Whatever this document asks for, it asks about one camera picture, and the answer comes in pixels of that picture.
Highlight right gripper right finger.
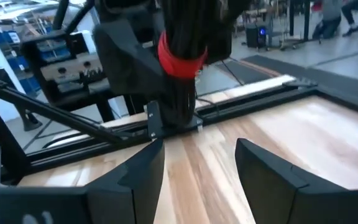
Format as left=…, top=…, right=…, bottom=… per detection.
left=234, top=138, right=315, bottom=224

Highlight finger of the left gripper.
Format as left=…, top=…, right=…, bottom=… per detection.
left=206, top=0, right=252, bottom=65
left=93, top=19, right=168, bottom=98

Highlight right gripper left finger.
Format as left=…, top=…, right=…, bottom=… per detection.
left=85, top=138, right=167, bottom=224

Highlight black cable with red tie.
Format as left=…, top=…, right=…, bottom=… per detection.
left=157, top=0, right=219, bottom=127

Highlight black box with blue light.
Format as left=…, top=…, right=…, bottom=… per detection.
left=246, top=24, right=269, bottom=50

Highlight black hazard-striped floor mat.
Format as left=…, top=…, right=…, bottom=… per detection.
left=244, top=54, right=358, bottom=105
left=214, top=58, right=279, bottom=85

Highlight tan box with holes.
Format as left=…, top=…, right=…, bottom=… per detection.
left=40, top=57, right=104, bottom=82

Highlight black equipment cart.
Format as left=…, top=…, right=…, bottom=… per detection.
left=22, top=29, right=117, bottom=122

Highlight black pole stand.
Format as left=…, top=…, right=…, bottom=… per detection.
left=0, top=65, right=43, bottom=132

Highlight white shelf with blue bins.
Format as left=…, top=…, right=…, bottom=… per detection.
left=0, top=15, right=43, bottom=97

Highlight black post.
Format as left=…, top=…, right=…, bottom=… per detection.
left=288, top=0, right=311, bottom=42

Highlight black aluminium frame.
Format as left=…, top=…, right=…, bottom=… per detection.
left=0, top=0, right=358, bottom=187

